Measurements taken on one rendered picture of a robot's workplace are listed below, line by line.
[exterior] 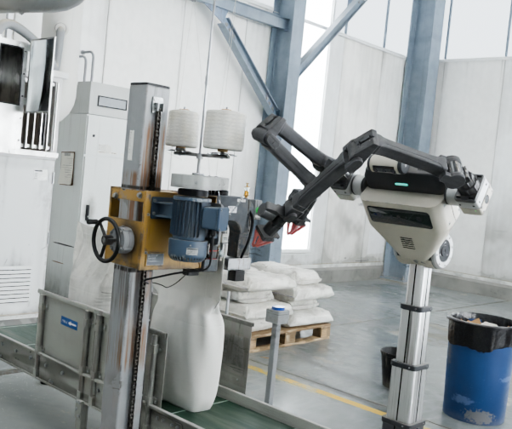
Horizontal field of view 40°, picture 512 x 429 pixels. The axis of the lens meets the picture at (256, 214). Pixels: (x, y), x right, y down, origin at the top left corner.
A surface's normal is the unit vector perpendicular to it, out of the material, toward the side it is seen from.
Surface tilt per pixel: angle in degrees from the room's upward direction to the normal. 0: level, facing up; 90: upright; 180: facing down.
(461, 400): 93
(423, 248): 130
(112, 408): 90
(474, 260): 90
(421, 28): 90
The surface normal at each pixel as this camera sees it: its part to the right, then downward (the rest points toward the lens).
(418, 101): -0.68, -0.03
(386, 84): 0.73, 0.11
